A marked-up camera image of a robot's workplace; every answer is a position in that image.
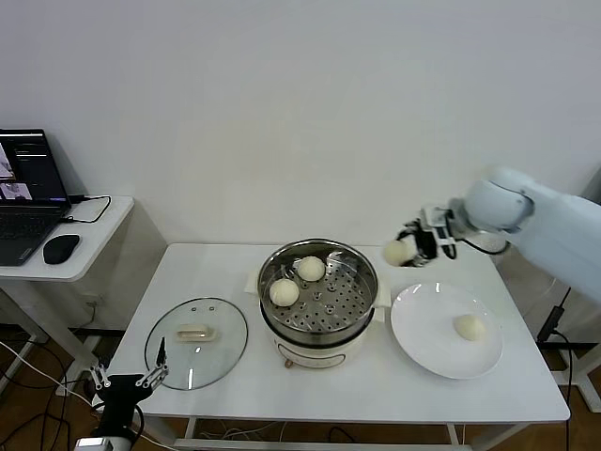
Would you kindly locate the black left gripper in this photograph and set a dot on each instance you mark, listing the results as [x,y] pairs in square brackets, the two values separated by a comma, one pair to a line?
[122,392]

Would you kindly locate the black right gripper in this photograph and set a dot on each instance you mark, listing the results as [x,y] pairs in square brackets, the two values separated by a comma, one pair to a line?
[433,242]

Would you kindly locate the white steamed baozi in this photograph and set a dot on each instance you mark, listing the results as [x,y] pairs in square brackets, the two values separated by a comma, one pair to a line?
[284,292]
[469,327]
[396,253]
[310,269]

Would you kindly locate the glass pot lid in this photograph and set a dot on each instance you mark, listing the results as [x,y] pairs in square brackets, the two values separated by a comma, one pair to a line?
[197,357]

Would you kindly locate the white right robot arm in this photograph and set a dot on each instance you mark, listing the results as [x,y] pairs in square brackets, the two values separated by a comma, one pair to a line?
[540,225]

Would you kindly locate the steel steamer basket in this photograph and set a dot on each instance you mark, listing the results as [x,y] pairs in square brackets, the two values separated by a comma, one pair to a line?
[328,305]

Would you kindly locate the white round plate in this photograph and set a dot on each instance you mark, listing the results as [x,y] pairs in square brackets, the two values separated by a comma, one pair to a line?
[422,329]

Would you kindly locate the white side desk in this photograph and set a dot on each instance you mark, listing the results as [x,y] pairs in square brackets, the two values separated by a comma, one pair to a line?
[108,235]

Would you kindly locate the black computer mouse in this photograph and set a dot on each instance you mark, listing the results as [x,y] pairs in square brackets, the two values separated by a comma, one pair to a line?
[61,248]

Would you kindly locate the cream electric pot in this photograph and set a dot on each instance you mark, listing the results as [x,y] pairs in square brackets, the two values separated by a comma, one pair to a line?
[319,352]

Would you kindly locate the black laptop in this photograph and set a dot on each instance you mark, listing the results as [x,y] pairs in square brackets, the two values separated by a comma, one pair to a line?
[28,211]

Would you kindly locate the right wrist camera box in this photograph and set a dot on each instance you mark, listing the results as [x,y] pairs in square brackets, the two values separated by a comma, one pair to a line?
[434,216]

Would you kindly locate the white wall socket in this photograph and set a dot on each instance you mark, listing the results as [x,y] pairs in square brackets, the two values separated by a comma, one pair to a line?
[93,300]

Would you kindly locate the white table frame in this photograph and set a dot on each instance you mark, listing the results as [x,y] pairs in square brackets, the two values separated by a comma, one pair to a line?
[282,446]

